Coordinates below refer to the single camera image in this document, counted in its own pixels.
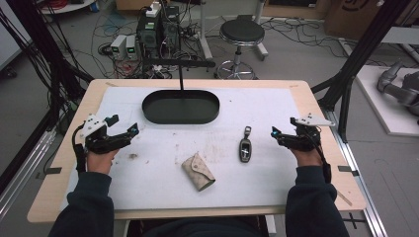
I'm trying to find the black round stool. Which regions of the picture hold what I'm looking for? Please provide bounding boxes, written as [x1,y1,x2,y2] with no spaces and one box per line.
[214,18,266,80]

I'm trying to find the black metal frame post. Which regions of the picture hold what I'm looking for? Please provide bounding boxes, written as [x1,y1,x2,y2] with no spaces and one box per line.
[310,0,413,143]
[0,0,94,196]

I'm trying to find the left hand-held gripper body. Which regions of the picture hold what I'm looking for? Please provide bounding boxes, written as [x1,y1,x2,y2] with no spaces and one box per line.
[78,114,131,155]

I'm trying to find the light wooden table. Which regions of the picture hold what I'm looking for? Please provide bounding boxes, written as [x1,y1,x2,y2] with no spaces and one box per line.
[27,78,368,224]

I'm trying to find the white platform board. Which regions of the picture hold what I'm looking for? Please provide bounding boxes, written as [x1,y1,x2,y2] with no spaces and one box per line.
[355,64,419,137]

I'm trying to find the black computer tower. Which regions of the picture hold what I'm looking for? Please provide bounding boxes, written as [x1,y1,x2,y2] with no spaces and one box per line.
[160,5,181,57]
[135,12,163,61]

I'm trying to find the white foam mat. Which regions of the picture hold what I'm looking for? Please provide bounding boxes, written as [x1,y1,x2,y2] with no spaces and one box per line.
[60,86,326,212]

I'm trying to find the black oval tray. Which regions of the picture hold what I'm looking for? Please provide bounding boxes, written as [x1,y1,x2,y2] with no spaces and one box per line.
[141,89,220,125]

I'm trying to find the black car key fob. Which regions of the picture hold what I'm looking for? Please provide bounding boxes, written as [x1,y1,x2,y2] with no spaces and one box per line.
[238,125,253,164]

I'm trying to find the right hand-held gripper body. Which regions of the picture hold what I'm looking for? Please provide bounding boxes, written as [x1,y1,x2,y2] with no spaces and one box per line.
[279,113,337,153]

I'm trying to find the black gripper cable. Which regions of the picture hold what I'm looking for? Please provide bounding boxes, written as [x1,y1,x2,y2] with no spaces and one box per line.
[72,123,88,175]

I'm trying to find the cardboard box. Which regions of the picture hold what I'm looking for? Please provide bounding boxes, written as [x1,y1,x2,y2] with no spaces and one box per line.
[323,0,419,41]

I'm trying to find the round white table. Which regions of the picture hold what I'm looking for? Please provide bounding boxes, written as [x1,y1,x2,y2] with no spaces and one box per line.
[37,0,97,16]

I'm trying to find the black T-shaped stand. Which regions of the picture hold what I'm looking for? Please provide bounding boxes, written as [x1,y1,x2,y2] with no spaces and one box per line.
[142,57,217,92]

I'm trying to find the aluminium rail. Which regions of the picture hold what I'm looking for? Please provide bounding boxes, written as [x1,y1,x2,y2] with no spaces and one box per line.
[323,110,388,237]
[0,129,57,220]

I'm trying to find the person's right hand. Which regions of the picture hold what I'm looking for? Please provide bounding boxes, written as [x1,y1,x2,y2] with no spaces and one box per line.
[289,146,324,169]

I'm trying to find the person's left hand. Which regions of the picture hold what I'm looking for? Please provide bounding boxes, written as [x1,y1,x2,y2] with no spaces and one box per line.
[85,148,121,176]

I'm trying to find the beige key pouch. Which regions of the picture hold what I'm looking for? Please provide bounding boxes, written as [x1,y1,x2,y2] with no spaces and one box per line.
[181,151,216,193]

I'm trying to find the grey power supply unit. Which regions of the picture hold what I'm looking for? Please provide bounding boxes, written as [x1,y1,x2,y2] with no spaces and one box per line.
[110,34,128,60]
[125,34,138,60]

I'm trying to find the white power strip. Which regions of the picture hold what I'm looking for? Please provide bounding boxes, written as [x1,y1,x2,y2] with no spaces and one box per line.
[144,1,162,19]

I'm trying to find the white table leg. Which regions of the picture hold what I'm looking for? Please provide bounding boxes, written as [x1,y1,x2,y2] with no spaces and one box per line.
[252,0,269,61]
[197,0,214,62]

